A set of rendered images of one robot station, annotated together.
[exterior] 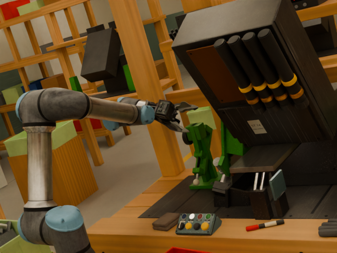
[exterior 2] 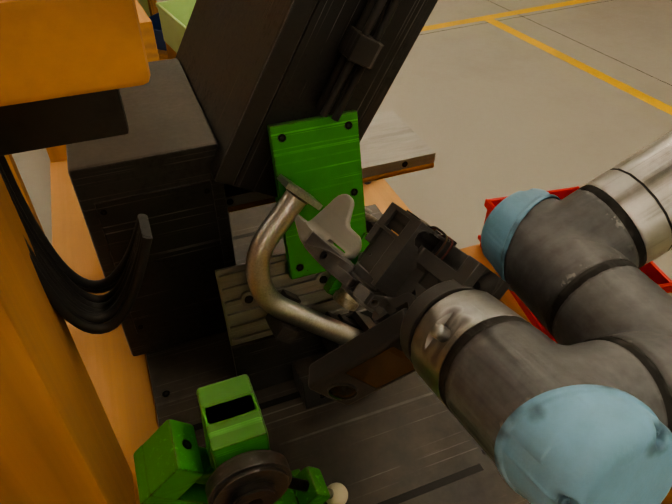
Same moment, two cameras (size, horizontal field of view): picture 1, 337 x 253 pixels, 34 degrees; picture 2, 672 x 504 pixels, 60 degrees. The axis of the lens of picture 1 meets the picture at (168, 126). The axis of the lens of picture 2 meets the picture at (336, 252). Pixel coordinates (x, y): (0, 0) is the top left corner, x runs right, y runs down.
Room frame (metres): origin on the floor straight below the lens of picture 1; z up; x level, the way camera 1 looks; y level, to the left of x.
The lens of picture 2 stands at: (2.50, 0.13, 1.60)
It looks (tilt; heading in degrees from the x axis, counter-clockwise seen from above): 40 degrees down; 211
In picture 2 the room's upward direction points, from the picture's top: straight up
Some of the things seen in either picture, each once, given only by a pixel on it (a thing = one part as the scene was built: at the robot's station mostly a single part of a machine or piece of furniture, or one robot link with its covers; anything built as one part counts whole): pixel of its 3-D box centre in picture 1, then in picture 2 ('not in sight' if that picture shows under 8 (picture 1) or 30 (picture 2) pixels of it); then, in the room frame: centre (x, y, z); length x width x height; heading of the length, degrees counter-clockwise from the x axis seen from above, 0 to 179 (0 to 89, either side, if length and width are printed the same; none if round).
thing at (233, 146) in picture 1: (236, 133); (313, 185); (1.96, -0.24, 1.17); 0.13 x 0.12 x 0.20; 52
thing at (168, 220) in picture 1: (167, 221); not in sight; (1.96, 0.11, 0.91); 0.10 x 0.08 x 0.03; 132
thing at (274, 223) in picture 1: (265, 225); not in sight; (1.70, -0.22, 0.91); 0.13 x 0.02 x 0.02; 79
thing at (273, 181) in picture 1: (280, 193); not in sight; (1.78, -0.31, 0.97); 0.10 x 0.02 x 0.14; 142
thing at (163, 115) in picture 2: (307, 135); (157, 204); (2.00, -0.50, 1.07); 0.30 x 0.18 x 0.34; 52
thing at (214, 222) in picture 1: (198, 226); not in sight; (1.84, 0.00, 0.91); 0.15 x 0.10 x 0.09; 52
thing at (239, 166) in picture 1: (274, 148); (304, 160); (1.83, -0.33, 1.11); 0.39 x 0.16 x 0.03; 142
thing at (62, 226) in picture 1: (65, 228); not in sight; (1.74, 0.43, 1.09); 0.13 x 0.12 x 0.14; 50
